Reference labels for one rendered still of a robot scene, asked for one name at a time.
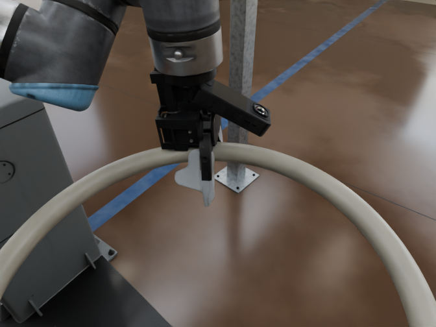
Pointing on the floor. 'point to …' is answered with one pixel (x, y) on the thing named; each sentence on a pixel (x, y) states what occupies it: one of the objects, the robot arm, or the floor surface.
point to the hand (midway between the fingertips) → (217, 177)
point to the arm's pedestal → (31, 268)
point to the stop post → (240, 85)
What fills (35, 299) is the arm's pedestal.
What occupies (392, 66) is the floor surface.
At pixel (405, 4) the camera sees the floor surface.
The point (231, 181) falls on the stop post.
